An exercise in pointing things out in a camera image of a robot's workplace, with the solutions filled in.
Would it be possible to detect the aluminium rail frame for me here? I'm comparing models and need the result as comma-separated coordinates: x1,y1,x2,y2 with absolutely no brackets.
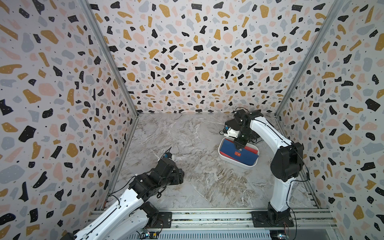
86,209,343,240

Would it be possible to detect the white storage box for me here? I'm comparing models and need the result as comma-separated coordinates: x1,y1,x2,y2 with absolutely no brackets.
217,136,260,168

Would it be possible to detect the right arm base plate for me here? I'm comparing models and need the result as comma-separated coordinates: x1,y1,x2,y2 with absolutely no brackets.
251,209,294,228

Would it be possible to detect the blue envelope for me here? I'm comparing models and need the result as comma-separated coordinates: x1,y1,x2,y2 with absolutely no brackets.
219,138,259,166

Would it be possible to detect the red envelope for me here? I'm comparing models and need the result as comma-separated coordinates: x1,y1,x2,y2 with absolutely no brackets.
220,141,259,161

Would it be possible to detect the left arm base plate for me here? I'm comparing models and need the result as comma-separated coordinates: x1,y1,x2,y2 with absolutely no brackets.
129,211,173,229

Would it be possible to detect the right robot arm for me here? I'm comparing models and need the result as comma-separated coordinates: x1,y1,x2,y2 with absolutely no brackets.
218,108,304,228

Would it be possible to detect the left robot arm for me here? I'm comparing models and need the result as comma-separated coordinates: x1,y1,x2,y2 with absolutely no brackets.
62,150,185,240

